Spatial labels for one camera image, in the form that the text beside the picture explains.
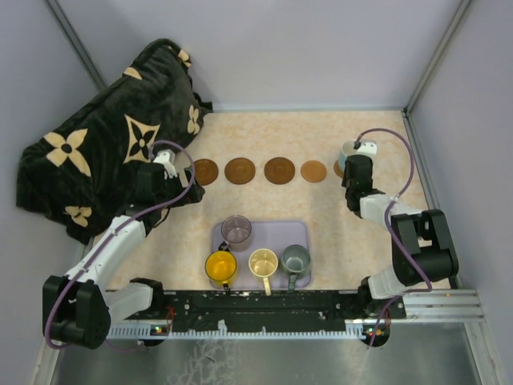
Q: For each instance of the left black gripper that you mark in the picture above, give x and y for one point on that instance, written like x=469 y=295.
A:
x=183 y=184

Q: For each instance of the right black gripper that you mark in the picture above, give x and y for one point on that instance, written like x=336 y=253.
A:
x=357 y=164

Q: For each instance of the light brown small coaster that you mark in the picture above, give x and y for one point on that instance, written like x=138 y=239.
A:
x=338 y=170
x=313 y=171

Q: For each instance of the cream and blue mug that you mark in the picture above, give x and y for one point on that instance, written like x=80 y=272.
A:
x=347 y=149

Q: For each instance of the dark brown grooved coaster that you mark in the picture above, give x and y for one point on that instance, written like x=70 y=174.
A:
x=206 y=171

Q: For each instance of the transparent purple cup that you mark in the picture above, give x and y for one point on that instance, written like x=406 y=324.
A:
x=236 y=232

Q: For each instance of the grey green mug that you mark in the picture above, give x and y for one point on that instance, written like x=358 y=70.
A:
x=296 y=262

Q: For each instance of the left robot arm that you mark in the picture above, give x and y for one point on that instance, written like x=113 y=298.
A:
x=77 y=308

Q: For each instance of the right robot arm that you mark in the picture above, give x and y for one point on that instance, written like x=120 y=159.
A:
x=421 y=243

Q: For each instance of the black floral plush blanket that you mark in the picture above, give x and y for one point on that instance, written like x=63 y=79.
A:
x=83 y=173

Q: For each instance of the yellow transparent mug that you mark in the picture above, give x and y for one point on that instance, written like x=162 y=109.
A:
x=221 y=269

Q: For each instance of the lavender plastic tray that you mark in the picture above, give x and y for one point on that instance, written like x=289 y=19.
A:
x=274 y=235

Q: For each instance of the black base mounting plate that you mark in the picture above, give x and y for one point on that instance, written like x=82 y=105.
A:
x=253 y=311

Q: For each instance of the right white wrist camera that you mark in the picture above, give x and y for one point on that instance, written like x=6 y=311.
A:
x=367 y=148

